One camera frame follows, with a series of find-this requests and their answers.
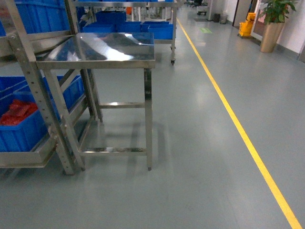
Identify blue bin middle left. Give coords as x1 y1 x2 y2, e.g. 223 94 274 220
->
43 75 84 115

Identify blue bin behind table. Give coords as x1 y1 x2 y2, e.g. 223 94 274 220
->
148 24 173 40

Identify blue bin with red parts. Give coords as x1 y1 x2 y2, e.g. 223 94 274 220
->
0 94 47 152

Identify red parts in bin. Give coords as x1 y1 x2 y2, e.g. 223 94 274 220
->
0 99 38 126

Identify large blue bin top shelf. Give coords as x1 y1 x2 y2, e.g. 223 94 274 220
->
14 0 70 34

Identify stainless steel table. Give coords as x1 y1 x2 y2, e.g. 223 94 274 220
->
36 32 155 169

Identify yellow mop bucket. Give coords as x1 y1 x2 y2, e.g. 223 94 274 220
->
239 12 256 37

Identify gold planter with plant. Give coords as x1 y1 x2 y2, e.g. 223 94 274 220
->
259 0 298 53

